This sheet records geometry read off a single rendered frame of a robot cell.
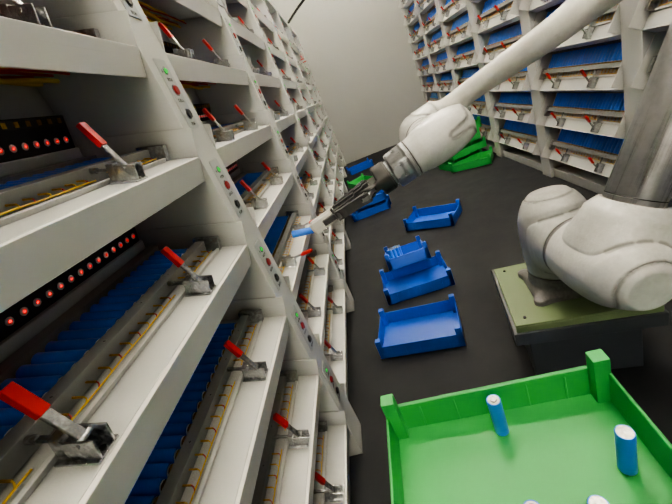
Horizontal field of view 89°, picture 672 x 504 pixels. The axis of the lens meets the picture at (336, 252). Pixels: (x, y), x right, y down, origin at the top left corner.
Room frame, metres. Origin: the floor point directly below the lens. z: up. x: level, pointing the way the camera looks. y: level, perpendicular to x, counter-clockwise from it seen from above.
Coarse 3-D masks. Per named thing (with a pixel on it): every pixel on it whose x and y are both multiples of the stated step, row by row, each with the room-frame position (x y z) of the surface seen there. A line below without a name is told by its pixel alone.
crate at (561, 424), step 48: (528, 384) 0.33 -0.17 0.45; (576, 384) 0.32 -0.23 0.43; (432, 432) 0.36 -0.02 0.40; (480, 432) 0.33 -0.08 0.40; (528, 432) 0.30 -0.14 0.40; (576, 432) 0.28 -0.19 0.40; (432, 480) 0.29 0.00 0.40; (480, 480) 0.27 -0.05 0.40; (528, 480) 0.25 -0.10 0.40; (576, 480) 0.23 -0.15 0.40; (624, 480) 0.21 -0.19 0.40
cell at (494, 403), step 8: (488, 400) 0.32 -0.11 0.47; (496, 400) 0.31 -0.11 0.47; (488, 408) 0.32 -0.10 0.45; (496, 408) 0.31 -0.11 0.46; (496, 416) 0.31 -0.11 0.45; (504, 416) 0.31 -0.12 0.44; (496, 424) 0.31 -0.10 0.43; (504, 424) 0.31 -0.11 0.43; (496, 432) 0.32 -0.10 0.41; (504, 432) 0.31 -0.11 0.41
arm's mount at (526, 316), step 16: (496, 272) 0.92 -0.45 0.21; (512, 272) 0.88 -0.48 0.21; (512, 288) 0.81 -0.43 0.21; (512, 304) 0.74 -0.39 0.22; (528, 304) 0.72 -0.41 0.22; (560, 304) 0.67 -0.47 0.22; (576, 304) 0.65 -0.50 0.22; (592, 304) 0.63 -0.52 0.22; (528, 320) 0.66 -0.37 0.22; (544, 320) 0.64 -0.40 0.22; (560, 320) 0.63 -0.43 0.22; (576, 320) 0.61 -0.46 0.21; (592, 320) 0.60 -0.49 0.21
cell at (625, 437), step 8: (616, 432) 0.22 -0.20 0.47; (624, 432) 0.22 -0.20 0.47; (632, 432) 0.22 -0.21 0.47; (616, 440) 0.22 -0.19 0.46; (624, 440) 0.21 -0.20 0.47; (632, 440) 0.21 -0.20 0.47; (616, 448) 0.22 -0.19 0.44; (624, 448) 0.22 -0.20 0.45; (632, 448) 0.21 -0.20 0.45; (616, 456) 0.23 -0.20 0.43; (624, 456) 0.22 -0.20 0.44; (632, 456) 0.21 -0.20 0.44; (624, 464) 0.22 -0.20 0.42; (632, 464) 0.21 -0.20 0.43; (624, 472) 0.22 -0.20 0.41; (632, 472) 0.21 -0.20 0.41
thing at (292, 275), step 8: (288, 208) 1.38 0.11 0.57; (296, 208) 1.38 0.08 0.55; (304, 208) 1.37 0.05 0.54; (304, 216) 1.36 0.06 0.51; (296, 240) 1.12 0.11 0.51; (304, 240) 1.11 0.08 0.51; (288, 248) 1.06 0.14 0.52; (296, 248) 1.05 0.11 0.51; (304, 248) 1.07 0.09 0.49; (304, 256) 1.05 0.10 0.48; (296, 264) 0.93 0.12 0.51; (288, 272) 0.89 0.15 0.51; (296, 272) 0.88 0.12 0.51; (288, 280) 0.77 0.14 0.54; (296, 280) 0.86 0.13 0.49; (296, 288) 0.84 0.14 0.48; (296, 296) 0.82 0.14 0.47
